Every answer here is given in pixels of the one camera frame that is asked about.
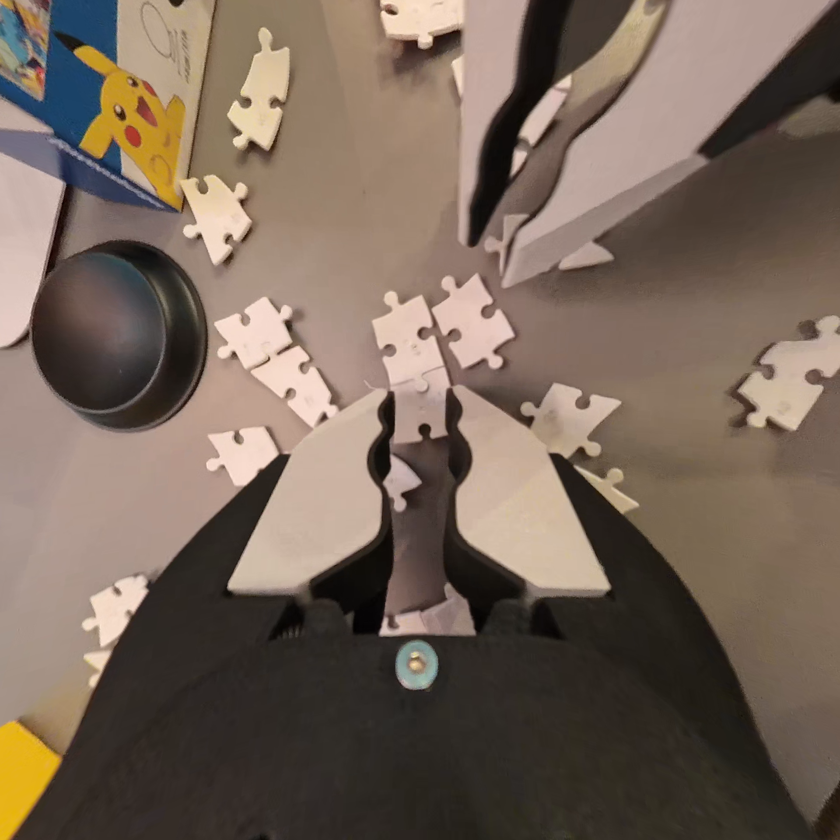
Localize yellow plastic bin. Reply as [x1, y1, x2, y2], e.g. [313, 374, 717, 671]
[0, 721, 63, 840]

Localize white puzzle pieces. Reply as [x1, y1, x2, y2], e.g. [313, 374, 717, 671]
[82, 0, 840, 690]

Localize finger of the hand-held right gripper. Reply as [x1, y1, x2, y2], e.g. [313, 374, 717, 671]
[458, 0, 567, 248]
[500, 0, 840, 290]

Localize blue puzzle box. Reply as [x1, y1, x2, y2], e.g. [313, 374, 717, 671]
[0, 0, 217, 213]

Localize black round puzzle stand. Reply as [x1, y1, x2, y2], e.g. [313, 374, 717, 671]
[31, 239, 209, 433]

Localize white flat stand plate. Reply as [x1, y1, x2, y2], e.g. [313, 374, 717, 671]
[0, 152, 67, 349]

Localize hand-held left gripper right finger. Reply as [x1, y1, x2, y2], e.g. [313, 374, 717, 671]
[444, 385, 611, 618]

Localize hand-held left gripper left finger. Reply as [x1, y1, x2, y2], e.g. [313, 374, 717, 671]
[226, 388, 396, 616]

